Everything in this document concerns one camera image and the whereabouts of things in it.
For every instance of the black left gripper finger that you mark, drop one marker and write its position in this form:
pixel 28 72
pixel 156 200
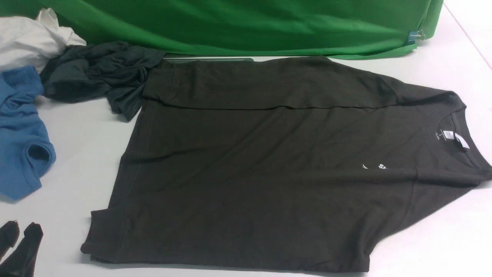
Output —
pixel 21 263
pixel 9 234

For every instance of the dark gray long-sleeved shirt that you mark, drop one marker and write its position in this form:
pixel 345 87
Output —
pixel 292 164

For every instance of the blue crumpled shirt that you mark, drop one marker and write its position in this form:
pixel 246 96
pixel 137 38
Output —
pixel 26 151

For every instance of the white crumpled shirt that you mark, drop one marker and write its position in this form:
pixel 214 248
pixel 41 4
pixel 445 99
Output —
pixel 24 41

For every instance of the dark teal crumpled shirt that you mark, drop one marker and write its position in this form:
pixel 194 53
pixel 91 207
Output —
pixel 117 71

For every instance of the green backdrop cloth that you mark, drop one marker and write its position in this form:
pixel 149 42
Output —
pixel 344 29

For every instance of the blue binder clip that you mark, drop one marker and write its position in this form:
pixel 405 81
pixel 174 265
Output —
pixel 415 36

